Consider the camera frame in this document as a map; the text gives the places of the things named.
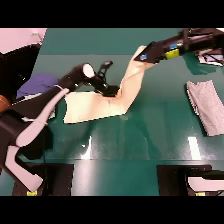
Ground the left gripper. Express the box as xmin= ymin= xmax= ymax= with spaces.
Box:
xmin=93 ymin=76 xmax=121 ymax=99

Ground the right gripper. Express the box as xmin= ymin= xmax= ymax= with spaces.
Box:
xmin=133 ymin=35 xmax=183 ymax=65

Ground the cream garment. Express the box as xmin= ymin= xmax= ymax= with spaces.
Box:
xmin=62 ymin=44 xmax=156 ymax=125

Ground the purple garment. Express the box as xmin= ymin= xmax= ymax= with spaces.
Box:
xmin=16 ymin=72 xmax=61 ymax=100

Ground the black garment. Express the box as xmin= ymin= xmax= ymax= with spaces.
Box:
xmin=0 ymin=44 xmax=42 ymax=105

